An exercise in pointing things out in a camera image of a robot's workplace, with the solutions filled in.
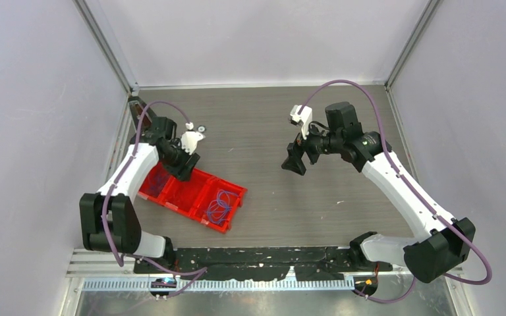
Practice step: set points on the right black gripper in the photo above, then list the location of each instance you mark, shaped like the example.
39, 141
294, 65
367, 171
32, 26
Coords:
296, 151

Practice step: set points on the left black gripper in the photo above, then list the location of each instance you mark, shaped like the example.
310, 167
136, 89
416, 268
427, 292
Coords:
184, 170

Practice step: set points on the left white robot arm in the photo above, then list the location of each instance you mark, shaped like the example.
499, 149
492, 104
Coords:
108, 218

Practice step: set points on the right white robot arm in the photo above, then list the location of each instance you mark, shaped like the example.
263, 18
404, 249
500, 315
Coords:
435, 247

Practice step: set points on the red three-compartment bin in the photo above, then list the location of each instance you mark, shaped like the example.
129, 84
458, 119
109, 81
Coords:
205, 198

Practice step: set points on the black wedge stand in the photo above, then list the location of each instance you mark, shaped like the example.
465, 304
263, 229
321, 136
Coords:
136, 106

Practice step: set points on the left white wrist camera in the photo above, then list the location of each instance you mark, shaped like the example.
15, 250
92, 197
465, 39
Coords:
190, 138

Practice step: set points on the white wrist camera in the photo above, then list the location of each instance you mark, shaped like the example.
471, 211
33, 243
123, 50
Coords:
301, 116
190, 138

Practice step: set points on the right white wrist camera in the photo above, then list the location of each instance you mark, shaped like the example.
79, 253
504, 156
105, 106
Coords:
301, 116

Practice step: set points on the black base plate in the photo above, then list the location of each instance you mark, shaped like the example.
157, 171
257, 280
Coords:
266, 264

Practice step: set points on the slotted cable duct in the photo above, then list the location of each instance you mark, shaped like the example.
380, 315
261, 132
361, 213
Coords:
144, 284

